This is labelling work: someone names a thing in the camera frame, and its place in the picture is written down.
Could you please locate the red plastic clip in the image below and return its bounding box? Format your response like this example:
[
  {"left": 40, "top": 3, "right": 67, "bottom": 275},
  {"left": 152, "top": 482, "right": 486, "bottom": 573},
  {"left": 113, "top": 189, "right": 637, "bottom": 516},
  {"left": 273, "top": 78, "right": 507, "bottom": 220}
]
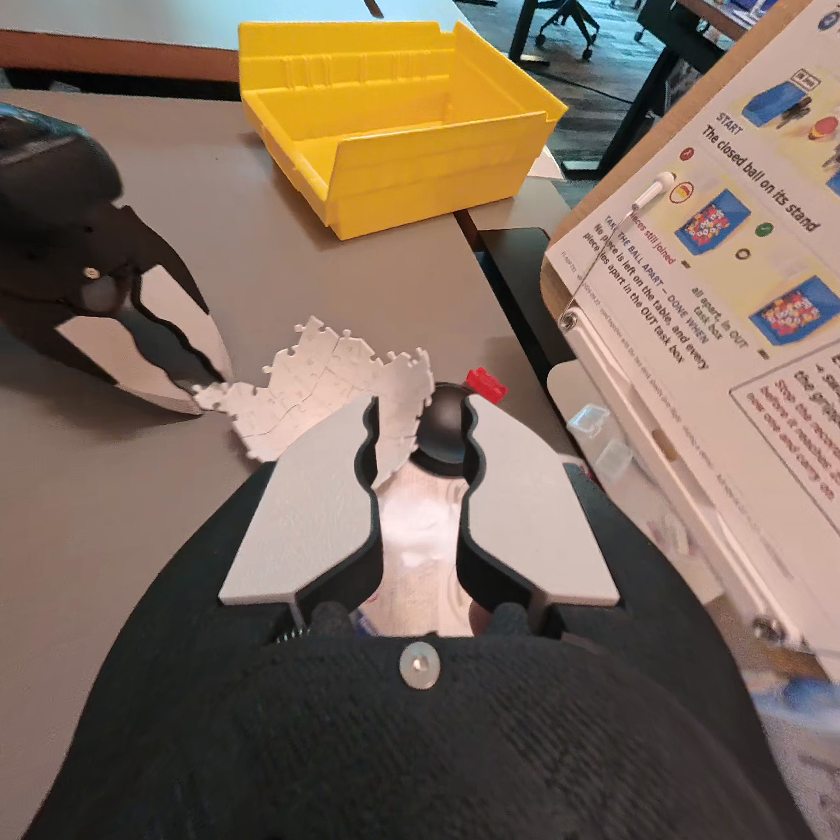
[{"left": 466, "top": 367, "right": 509, "bottom": 403}]

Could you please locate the printed instruction sheet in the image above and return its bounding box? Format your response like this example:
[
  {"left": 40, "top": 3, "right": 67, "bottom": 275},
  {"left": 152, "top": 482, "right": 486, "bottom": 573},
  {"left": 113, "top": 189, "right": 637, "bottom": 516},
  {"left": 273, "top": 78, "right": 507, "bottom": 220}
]
[{"left": 545, "top": 0, "right": 840, "bottom": 546}]

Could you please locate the black round puzzle stand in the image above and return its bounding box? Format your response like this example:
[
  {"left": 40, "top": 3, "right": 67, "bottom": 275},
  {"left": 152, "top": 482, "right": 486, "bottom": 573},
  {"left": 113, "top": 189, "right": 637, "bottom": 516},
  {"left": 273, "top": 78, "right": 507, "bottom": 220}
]
[{"left": 410, "top": 382, "right": 480, "bottom": 476}]

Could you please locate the white document holder stand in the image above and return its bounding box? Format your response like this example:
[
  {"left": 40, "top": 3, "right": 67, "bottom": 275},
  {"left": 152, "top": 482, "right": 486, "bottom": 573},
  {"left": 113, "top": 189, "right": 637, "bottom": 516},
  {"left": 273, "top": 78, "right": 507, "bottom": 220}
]
[{"left": 548, "top": 315, "right": 840, "bottom": 670}]

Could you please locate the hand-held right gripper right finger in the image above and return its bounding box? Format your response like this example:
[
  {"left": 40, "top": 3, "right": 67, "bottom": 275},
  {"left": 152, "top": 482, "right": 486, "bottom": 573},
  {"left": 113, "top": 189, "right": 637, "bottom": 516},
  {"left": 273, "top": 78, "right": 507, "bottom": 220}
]
[{"left": 456, "top": 395, "right": 622, "bottom": 618}]

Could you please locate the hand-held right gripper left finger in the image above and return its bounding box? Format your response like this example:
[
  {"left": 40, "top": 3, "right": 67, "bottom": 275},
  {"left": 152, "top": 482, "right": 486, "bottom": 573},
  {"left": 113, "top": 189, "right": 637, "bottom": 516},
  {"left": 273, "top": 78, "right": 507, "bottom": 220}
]
[{"left": 218, "top": 395, "right": 385, "bottom": 614}]

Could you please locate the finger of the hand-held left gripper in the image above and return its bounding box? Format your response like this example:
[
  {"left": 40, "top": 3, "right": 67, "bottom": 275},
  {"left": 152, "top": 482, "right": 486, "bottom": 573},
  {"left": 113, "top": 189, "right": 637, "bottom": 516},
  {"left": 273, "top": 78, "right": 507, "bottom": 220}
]
[
  {"left": 131, "top": 261, "right": 235, "bottom": 385},
  {"left": 56, "top": 314, "right": 217, "bottom": 416}
]

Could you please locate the instruction sheet on board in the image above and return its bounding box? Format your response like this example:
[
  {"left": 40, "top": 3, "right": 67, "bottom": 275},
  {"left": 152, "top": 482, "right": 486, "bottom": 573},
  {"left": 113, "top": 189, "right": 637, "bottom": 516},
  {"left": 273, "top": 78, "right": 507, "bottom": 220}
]
[{"left": 539, "top": 0, "right": 818, "bottom": 316}]

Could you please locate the joined white puzzle ball section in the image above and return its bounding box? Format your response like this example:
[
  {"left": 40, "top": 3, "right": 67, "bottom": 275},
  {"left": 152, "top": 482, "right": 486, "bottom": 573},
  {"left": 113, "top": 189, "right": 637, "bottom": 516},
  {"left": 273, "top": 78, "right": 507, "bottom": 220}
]
[{"left": 192, "top": 316, "right": 435, "bottom": 490}]

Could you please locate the black office chair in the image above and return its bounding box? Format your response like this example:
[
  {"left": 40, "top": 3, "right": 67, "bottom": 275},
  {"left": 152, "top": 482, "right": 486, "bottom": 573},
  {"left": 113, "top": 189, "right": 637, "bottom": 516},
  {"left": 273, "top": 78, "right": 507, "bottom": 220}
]
[{"left": 535, "top": 0, "right": 601, "bottom": 50}]

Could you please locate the yellow plastic bin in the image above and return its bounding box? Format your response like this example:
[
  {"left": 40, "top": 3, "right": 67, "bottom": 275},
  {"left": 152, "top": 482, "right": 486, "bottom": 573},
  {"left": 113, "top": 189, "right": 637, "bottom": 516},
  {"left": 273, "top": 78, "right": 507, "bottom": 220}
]
[{"left": 238, "top": 20, "right": 568, "bottom": 240}]

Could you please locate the metal wire paper clip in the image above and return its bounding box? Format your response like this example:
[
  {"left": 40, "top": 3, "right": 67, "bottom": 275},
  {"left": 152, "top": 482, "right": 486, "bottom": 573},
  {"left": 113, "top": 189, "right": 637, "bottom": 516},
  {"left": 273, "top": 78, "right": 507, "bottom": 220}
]
[{"left": 558, "top": 171, "right": 678, "bottom": 329}]

